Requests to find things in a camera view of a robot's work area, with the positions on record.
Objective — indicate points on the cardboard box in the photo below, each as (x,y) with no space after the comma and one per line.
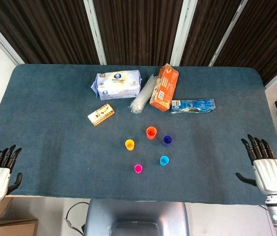
(15,227)

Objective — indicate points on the blue cookie pack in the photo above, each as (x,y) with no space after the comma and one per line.
(195,105)

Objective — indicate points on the blue table cloth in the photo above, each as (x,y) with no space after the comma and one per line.
(55,123)

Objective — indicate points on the orange plastic cup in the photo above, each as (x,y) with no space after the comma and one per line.
(151,133)

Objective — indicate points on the cyan plastic cup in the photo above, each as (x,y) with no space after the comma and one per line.
(164,161)

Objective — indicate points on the dark brown partition panel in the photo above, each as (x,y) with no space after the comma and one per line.
(207,27)
(47,29)
(266,32)
(138,29)

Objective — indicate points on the grey robot torso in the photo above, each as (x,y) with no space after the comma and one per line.
(136,216)

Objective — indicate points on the yellow plastic cup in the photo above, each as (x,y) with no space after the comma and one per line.
(129,145)

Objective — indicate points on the dark blue plastic cup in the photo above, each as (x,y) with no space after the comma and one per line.
(167,140)

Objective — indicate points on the pink plastic cup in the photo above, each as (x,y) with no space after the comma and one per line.
(138,169)

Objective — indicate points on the clear straw bundle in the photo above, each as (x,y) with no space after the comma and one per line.
(141,98)

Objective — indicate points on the white blue tissue pack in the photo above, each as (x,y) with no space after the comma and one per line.
(119,84)

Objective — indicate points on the small yellow red box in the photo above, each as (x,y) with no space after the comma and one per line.
(101,114)

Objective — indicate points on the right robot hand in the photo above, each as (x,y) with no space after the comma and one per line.
(269,175)

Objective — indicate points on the orange cracker box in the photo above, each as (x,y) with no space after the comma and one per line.
(164,88)

